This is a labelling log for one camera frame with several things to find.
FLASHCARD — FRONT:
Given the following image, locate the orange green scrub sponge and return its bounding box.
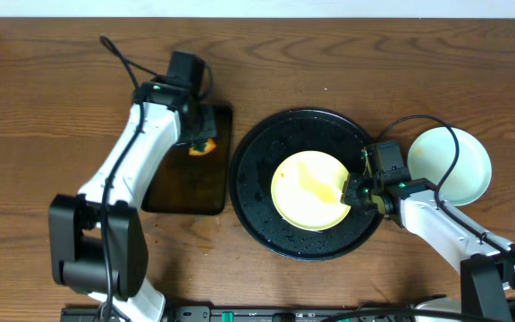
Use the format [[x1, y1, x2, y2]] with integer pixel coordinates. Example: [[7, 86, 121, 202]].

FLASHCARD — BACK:
[[189, 139, 216, 157]]

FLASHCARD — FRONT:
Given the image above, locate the left black cable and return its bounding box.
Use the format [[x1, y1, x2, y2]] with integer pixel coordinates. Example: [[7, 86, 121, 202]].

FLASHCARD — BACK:
[[99, 34, 216, 322]]

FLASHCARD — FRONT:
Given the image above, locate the yellow plate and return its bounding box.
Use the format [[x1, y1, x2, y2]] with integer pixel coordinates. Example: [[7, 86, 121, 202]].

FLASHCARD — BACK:
[[270, 150, 351, 231]]

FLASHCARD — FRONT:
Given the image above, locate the round black serving tray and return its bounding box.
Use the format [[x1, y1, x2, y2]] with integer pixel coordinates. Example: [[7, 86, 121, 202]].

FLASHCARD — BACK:
[[229, 108, 382, 261]]

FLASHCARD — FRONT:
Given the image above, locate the pale green plate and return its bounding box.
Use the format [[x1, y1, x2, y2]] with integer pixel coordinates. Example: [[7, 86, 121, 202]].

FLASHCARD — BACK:
[[407, 127, 492, 206]]

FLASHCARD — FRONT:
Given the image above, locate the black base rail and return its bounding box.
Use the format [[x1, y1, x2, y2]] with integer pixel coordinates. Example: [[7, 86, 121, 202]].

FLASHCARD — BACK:
[[59, 306, 453, 322]]

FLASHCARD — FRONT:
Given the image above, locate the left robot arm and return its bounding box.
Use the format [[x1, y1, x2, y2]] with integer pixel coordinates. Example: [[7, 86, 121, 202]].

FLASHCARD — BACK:
[[48, 76, 216, 321]]

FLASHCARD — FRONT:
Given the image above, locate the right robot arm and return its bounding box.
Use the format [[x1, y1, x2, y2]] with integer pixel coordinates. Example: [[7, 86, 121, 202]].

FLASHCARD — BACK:
[[342, 174, 515, 321]]

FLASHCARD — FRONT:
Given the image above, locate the black rectangular water tray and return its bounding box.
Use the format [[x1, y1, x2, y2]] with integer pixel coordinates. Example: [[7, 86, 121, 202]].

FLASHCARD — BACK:
[[141, 103, 233, 216]]

